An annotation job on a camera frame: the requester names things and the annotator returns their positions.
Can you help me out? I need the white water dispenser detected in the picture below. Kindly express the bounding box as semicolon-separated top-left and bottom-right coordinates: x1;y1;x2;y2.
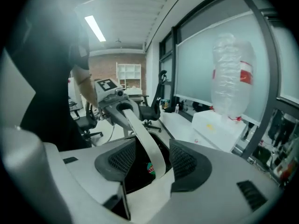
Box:
190;109;248;153

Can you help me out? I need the person's left forearm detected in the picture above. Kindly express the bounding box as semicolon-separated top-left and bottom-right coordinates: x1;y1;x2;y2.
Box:
71;64;99;109

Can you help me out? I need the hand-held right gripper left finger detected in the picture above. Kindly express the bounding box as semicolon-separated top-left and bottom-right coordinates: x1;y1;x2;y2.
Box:
45;137;137;221

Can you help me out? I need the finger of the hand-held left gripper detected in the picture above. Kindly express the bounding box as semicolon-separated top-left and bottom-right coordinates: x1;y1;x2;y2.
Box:
102;104;132;131
116;99;142;121

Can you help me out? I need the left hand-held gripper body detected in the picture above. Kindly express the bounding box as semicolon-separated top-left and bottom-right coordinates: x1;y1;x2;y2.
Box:
94;78;129;110

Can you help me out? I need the ceiling light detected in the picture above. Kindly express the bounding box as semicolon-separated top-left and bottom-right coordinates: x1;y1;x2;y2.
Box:
84;15;107;42

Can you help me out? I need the person's black shirt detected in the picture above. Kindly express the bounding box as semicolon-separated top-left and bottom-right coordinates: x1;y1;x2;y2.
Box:
4;0;91;152

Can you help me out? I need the black mesh chair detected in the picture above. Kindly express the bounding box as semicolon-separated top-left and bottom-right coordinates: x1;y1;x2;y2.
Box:
74;101;104;147

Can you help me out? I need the black office chair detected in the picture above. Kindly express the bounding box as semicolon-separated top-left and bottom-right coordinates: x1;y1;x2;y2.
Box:
138;70;168;133

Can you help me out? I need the clear water bottle red label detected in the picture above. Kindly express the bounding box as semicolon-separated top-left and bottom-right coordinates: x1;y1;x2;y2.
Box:
211;33;257;124

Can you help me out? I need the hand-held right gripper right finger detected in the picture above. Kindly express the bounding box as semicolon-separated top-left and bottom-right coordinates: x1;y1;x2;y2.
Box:
168;138;285;220

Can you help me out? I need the white shelf unit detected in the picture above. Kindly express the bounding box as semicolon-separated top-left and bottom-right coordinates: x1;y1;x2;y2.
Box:
115;63;142;89

